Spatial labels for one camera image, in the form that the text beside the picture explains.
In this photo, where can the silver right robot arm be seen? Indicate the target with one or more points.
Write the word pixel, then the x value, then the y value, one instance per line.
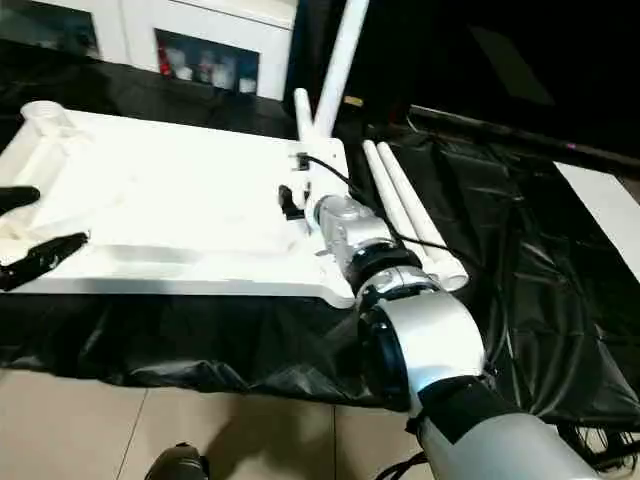
pixel 420 340

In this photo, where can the small yellow tag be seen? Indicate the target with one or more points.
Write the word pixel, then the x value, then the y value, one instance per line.
pixel 352 101

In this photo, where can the white glass-door cabinet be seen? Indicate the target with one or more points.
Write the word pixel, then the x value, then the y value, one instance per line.
pixel 220 40

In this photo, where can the black work mat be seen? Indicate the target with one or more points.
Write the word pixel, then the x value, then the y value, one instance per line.
pixel 520 260

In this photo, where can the grey left robot leg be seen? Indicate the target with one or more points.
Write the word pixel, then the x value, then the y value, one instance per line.
pixel 178 463

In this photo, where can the white flat board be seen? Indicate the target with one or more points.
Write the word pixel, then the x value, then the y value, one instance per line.
pixel 605 215

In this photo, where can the black stand base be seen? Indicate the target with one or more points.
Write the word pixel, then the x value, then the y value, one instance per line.
pixel 610 448

